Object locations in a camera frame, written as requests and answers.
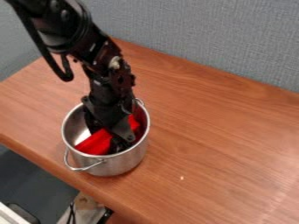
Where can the red rectangular block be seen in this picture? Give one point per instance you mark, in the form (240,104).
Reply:
(101,144)

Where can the white object bottom left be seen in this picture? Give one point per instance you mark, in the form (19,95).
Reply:
(12,214)

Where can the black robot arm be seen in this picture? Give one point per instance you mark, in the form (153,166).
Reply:
(67,37)

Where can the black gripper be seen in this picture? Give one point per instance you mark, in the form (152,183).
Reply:
(105,112)

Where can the table leg bracket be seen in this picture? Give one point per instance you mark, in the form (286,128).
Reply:
(85,211)

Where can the stainless steel pot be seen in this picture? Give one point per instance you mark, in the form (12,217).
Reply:
(103,165)

